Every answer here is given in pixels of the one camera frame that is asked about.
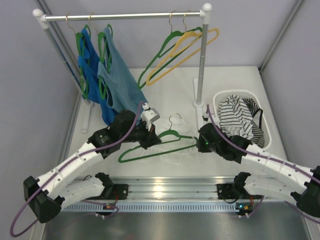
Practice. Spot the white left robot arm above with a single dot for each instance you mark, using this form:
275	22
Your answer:
53	191

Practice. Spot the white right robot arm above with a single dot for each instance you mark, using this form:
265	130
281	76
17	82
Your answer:
265	174

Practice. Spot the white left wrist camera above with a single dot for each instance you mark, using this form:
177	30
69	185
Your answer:
149	115

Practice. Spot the white slotted cable duct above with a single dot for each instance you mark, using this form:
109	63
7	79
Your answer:
155	207

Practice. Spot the white tank top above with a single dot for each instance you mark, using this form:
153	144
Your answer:
173	149

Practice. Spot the black trimmed striped garment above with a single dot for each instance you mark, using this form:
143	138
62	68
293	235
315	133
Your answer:
257	114

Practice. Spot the royal blue tank top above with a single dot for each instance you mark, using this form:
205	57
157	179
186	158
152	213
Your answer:
91	73

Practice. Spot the yellow hanger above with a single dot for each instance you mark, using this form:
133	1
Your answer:
209	35

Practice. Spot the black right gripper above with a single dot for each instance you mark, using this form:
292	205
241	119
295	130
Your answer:
201	146

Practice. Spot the green hanger with blue top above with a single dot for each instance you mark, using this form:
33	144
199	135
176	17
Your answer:
80	45

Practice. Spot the black white striped top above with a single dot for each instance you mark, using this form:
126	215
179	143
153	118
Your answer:
235	118

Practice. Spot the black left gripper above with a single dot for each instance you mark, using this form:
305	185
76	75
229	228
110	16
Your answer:
149	139

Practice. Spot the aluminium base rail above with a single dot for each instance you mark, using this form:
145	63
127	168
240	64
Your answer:
172	189

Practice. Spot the green hanger with teal top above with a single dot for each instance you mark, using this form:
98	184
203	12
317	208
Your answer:
102	49

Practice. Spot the silver white clothes rack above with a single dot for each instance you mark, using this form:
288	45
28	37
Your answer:
60	46

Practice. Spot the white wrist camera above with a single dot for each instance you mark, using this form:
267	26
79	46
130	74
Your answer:
206	117
149	115

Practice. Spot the white laundry basket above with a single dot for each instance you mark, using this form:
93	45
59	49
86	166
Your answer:
222	95

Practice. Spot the teal tank top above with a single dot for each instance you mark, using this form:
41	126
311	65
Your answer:
123	92

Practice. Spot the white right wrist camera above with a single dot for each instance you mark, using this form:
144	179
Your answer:
206	117

